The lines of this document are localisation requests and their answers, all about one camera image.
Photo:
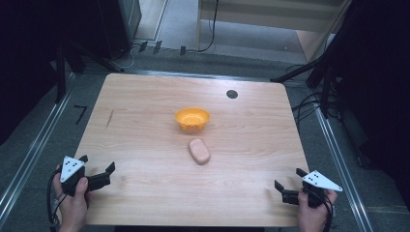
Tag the black metal stand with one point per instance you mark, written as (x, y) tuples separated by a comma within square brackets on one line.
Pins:
[(60, 74)]

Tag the metal floor rail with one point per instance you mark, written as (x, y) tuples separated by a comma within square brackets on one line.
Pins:
[(199, 76), (29, 161), (341, 167)]

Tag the pink oval soap bar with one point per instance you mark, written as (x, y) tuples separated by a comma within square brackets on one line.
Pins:
[(199, 151)]

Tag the black tripod stand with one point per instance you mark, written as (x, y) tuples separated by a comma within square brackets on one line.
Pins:
[(322, 71)]

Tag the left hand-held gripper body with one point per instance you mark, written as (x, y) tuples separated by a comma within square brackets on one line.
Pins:
[(71, 167)]

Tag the person's left hand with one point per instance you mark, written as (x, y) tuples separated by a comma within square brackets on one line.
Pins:
[(72, 209)]

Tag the light wooden shelf unit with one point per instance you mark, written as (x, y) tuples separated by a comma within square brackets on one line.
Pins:
[(257, 22)]

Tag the black round table grommet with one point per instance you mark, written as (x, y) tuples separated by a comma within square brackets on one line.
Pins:
[(232, 94)]

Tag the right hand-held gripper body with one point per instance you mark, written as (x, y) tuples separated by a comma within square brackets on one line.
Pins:
[(320, 182)]

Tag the dark cabinet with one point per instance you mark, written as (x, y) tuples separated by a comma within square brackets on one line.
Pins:
[(119, 25)]

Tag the yellow plastic bowl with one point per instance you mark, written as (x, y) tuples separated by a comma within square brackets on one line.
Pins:
[(192, 118)]

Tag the person's right hand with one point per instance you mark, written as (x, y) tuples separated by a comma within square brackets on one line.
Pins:
[(311, 219)]

